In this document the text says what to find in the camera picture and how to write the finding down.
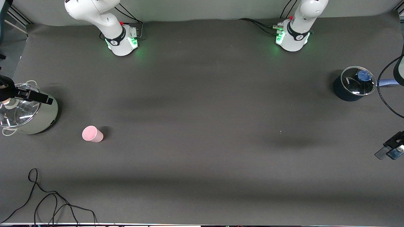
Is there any pink plastic cup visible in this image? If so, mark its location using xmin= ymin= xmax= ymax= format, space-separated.
xmin=82 ymin=125 xmax=104 ymax=143

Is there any pale green electric pot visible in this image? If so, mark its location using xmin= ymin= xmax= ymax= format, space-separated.
xmin=0 ymin=80 xmax=59 ymax=137

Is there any glass lid with round knob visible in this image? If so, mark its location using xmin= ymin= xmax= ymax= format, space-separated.
xmin=0 ymin=84 xmax=41 ymax=128

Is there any glass lid with blue knob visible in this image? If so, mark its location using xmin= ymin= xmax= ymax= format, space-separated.
xmin=341 ymin=66 xmax=377 ymax=96

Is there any dark blue pot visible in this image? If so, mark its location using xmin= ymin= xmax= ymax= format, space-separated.
xmin=333 ymin=66 xmax=399 ymax=102

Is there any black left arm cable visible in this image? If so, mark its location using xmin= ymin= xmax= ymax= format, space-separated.
xmin=377 ymin=56 xmax=404 ymax=119

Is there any aluminium frame rail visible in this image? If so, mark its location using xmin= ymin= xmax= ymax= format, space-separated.
xmin=6 ymin=6 xmax=33 ymax=30

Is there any thin black cable on mat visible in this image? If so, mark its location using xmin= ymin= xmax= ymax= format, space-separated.
xmin=0 ymin=168 xmax=98 ymax=226

